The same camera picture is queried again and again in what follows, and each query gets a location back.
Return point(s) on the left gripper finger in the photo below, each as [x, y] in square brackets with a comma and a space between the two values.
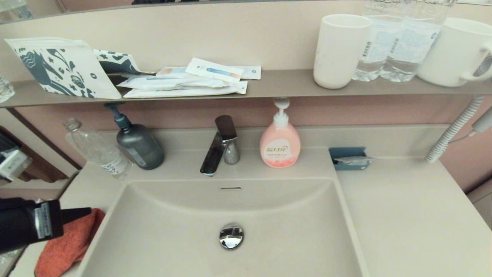
[77, 213]

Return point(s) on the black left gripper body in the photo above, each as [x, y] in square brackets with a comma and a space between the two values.
[23, 223]

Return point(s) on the orange towel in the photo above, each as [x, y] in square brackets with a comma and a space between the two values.
[69, 246]

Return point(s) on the chrome sink faucet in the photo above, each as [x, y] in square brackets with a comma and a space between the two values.
[215, 154]

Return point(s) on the beige sink basin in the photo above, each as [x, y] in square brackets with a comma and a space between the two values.
[288, 231]

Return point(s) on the plastic wrapped water bottle pack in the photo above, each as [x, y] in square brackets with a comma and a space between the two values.
[7, 259]

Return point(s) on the empty clear plastic bottle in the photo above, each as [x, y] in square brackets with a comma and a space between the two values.
[98, 150]

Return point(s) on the black bin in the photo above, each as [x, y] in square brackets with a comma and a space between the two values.
[5, 140]

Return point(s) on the dark grey pump bottle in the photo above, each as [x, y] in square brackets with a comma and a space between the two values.
[139, 148]

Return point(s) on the clear drinking glass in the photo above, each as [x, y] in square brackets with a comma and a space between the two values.
[5, 90]

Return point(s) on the large white blue patterned pouch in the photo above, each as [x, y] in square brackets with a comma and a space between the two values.
[67, 65]

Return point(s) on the chrome drain stopper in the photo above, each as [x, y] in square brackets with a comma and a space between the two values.
[231, 235]

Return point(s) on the small white blue patterned pouch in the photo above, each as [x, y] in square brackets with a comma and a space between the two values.
[117, 60]

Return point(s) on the wrapped toothbrush packet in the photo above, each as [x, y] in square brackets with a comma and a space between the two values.
[168, 82]

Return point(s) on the long white plastic packet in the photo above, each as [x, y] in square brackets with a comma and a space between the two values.
[191, 92]

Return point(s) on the white sachet pink print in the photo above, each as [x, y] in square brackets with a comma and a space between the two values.
[172, 72]

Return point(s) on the white sachet blue orange stripe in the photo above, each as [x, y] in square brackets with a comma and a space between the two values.
[214, 70]

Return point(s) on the pink soap pump bottle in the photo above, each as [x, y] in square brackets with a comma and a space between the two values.
[280, 146]

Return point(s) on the white sachet blue logo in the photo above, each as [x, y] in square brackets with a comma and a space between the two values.
[251, 72]

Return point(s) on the blue soap holder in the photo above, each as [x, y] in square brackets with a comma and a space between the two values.
[346, 152]

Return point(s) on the silver sachet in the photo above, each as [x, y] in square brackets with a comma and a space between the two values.
[353, 161]

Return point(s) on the white tumbler cup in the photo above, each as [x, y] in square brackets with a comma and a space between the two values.
[338, 54]

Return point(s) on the clear water bottle white label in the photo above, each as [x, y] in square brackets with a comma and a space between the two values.
[415, 46]
[378, 46]

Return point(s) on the grey hair dryer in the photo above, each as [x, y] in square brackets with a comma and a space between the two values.
[483, 122]

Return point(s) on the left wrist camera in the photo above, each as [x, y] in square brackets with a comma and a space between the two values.
[15, 163]

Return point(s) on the grey wall shelf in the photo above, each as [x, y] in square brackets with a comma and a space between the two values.
[284, 82]

